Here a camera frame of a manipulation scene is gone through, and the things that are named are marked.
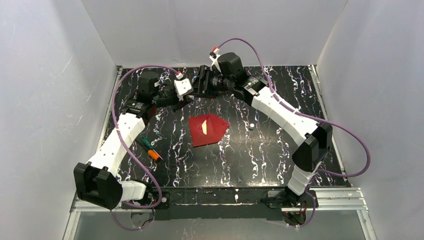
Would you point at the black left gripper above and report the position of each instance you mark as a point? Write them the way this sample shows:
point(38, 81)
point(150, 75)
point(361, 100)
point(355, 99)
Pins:
point(175, 99)

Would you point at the peach lined letter paper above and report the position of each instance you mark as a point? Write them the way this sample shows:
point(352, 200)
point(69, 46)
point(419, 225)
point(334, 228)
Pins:
point(204, 127)

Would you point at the aluminium front rail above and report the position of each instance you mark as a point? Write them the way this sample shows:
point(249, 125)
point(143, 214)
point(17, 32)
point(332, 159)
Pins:
point(326, 198)

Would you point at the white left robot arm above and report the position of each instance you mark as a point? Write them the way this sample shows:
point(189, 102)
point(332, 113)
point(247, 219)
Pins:
point(96, 180)

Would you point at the orange green screwdriver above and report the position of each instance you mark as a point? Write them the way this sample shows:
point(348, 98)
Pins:
point(148, 148)

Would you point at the red paper envelope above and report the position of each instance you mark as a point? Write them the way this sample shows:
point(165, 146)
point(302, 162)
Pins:
point(216, 128)

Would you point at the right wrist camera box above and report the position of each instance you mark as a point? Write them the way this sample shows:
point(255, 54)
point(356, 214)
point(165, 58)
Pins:
point(213, 56)

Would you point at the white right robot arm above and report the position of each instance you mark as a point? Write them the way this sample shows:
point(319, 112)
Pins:
point(313, 139)

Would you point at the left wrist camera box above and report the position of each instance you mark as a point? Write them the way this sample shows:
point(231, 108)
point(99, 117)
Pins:
point(182, 85)

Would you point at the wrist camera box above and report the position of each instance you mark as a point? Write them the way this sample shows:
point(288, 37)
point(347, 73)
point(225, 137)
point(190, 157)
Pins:
point(213, 56)
point(182, 85)

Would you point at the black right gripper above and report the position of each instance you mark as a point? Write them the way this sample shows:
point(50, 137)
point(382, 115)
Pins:
point(203, 84)

